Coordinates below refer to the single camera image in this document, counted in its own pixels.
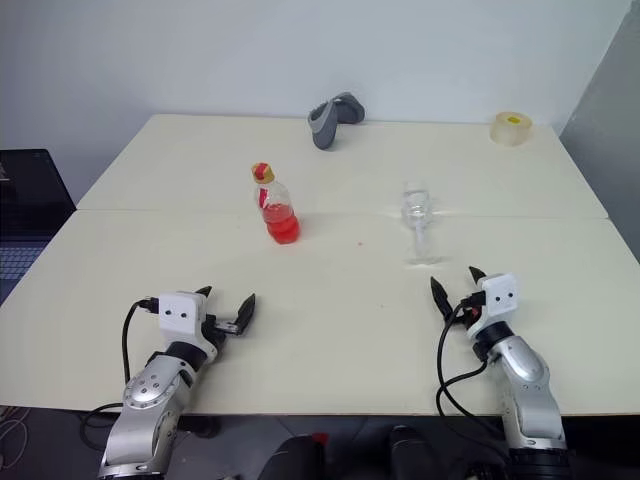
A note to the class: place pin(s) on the translucent tape roll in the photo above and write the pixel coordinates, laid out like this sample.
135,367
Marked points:
510,132

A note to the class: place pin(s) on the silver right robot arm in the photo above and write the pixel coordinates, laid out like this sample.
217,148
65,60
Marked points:
525,370

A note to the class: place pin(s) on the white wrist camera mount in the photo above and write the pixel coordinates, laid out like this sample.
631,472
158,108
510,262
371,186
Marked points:
180,312
500,295

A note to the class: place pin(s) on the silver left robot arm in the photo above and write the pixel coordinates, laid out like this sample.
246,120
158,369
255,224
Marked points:
150,395

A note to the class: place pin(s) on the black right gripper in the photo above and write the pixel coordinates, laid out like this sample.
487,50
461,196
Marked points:
467,310

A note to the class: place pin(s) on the dark laptop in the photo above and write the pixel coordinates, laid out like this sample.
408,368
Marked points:
30,200

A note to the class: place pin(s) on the dark rounded shape red mark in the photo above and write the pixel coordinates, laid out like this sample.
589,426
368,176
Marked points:
295,460

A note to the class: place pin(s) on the bottle with red liquid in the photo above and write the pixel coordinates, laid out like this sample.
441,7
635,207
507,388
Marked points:
282,225

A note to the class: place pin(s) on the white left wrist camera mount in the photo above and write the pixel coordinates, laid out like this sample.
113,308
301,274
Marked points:
180,312

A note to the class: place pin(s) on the clear wine glass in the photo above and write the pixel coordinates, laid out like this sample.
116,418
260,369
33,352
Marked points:
416,210

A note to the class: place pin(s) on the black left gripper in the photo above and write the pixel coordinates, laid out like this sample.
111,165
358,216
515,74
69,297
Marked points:
220,330

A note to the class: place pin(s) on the grey handheld device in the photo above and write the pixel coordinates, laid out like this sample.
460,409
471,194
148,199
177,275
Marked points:
325,125

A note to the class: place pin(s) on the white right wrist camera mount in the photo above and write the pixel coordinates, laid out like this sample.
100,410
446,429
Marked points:
500,295

